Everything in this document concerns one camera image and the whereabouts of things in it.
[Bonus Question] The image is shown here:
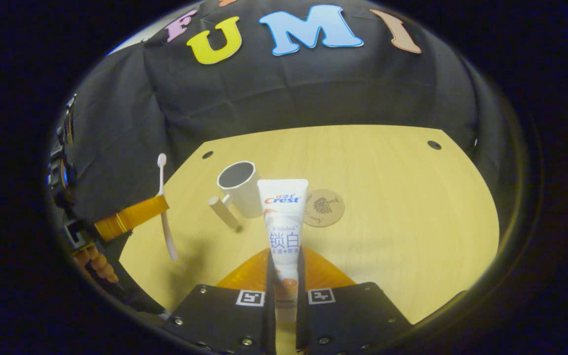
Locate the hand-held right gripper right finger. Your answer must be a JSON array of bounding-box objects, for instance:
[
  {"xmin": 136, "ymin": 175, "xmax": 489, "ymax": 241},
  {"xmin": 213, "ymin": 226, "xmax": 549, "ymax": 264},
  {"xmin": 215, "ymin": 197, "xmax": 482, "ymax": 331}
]
[{"xmin": 296, "ymin": 247, "xmax": 413, "ymax": 355}]

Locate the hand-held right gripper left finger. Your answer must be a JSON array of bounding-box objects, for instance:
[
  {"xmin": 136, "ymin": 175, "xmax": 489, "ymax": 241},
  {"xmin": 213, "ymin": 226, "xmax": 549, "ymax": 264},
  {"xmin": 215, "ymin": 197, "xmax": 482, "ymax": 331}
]
[{"xmin": 165, "ymin": 248, "xmax": 276, "ymax": 355}]

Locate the white toothbrush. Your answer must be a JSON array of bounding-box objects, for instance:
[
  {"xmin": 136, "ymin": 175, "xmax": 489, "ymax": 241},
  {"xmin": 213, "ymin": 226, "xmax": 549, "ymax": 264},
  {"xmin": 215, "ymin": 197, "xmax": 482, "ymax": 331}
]
[{"xmin": 157, "ymin": 153, "xmax": 179, "ymax": 261}]

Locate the round wooden coaster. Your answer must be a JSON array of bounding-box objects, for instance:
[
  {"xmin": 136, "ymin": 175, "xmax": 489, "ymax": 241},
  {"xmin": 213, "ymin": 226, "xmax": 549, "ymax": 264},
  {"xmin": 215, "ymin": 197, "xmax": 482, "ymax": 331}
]
[{"xmin": 305, "ymin": 189, "xmax": 346, "ymax": 228}]

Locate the white cup with wooden handle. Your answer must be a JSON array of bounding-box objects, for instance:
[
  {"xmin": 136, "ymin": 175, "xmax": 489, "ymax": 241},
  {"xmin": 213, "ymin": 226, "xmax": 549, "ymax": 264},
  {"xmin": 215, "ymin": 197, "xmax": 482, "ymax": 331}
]
[{"xmin": 209, "ymin": 161, "xmax": 265, "ymax": 232}]

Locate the white toothpaste tube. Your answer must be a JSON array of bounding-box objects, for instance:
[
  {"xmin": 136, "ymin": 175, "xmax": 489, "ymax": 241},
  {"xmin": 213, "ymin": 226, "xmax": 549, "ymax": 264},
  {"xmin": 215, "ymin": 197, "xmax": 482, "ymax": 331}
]
[{"xmin": 257, "ymin": 178, "xmax": 309, "ymax": 323}]

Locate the black backdrop cloth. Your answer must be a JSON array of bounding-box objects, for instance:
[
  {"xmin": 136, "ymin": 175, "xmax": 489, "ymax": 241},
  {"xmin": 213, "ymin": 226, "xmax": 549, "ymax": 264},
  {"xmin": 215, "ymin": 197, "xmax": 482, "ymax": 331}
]
[{"xmin": 50, "ymin": 0, "xmax": 524, "ymax": 316}]

